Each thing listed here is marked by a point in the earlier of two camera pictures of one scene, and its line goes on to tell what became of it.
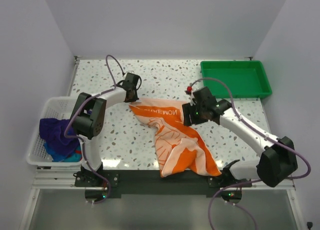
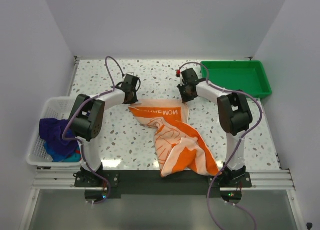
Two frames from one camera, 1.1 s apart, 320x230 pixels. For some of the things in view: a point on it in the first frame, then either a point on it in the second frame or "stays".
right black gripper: [188, 110] to [185, 99]
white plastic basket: [55, 108] stays
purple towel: [52, 132] stays
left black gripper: [135, 98] stays
